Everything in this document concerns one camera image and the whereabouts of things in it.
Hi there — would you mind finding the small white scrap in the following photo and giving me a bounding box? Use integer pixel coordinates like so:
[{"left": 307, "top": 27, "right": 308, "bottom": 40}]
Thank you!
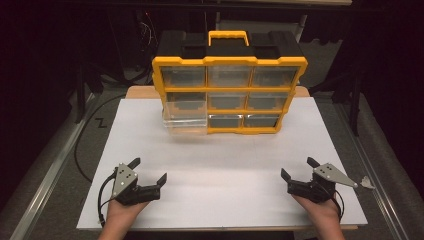
[{"left": 359, "top": 175, "right": 376, "bottom": 190}]

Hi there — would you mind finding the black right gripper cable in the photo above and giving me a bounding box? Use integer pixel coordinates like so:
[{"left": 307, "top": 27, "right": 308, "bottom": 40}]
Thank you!
[{"left": 333, "top": 189, "right": 345, "bottom": 222}]

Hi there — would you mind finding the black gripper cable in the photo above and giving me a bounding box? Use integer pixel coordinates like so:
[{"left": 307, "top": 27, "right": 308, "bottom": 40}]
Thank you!
[
  {"left": 97, "top": 174, "right": 118, "bottom": 228},
  {"left": 333, "top": 189, "right": 345, "bottom": 222}
]

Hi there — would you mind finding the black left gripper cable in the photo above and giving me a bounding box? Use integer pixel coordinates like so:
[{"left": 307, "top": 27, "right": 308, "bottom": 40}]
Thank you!
[{"left": 97, "top": 174, "right": 118, "bottom": 228}]

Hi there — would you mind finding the clear plastic organizer drawer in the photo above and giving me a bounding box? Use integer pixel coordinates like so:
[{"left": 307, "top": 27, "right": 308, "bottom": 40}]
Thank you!
[
  {"left": 162, "top": 99, "right": 208, "bottom": 122},
  {"left": 162, "top": 118, "right": 208, "bottom": 135}
]

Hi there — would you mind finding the white board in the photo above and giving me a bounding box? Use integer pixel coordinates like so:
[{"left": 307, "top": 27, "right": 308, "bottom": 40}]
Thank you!
[{"left": 76, "top": 97, "right": 369, "bottom": 231}]

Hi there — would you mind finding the black floor cable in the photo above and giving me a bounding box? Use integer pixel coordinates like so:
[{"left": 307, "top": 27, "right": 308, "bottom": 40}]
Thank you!
[{"left": 73, "top": 94, "right": 128, "bottom": 184}]

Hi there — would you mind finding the person's right hand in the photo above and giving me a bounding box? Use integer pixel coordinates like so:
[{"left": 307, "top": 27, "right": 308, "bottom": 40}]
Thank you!
[{"left": 292, "top": 195, "right": 342, "bottom": 225}]

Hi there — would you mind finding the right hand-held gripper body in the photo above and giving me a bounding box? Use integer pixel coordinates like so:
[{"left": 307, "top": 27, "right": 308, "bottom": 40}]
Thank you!
[{"left": 286, "top": 162, "right": 359, "bottom": 204}]

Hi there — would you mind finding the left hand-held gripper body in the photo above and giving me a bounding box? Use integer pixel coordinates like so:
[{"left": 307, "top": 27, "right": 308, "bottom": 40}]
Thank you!
[{"left": 111, "top": 162, "right": 162, "bottom": 206}]

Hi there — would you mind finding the yellow black organizer cabinet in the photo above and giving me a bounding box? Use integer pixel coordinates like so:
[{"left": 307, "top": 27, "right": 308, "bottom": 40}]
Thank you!
[{"left": 151, "top": 29, "right": 309, "bottom": 135}]

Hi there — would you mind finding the black metal stand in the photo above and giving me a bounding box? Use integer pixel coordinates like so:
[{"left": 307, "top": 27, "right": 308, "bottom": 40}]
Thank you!
[
  {"left": 308, "top": 64, "right": 366, "bottom": 138},
  {"left": 73, "top": 61, "right": 105, "bottom": 125}
]

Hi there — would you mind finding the person's left hand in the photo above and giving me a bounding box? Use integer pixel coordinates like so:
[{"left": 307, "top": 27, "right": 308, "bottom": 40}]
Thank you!
[{"left": 106, "top": 199, "right": 150, "bottom": 225}]

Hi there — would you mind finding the set of clear drawers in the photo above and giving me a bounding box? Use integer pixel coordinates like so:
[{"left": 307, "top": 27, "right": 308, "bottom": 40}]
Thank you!
[{"left": 159, "top": 65, "right": 299, "bottom": 129}]

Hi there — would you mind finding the metal floor rail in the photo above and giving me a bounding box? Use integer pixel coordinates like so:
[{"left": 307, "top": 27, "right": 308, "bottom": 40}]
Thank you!
[
  {"left": 333, "top": 102, "right": 412, "bottom": 240},
  {"left": 9, "top": 93, "right": 98, "bottom": 240}
]

